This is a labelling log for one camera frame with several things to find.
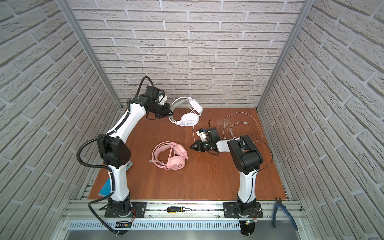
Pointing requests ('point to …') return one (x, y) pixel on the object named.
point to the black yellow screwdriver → (174, 209)
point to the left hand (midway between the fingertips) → (174, 110)
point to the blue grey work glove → (106, 189)
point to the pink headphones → (169, 155)
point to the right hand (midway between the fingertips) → (192, 146)
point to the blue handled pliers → (278, 203)
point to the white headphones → (190, 119)
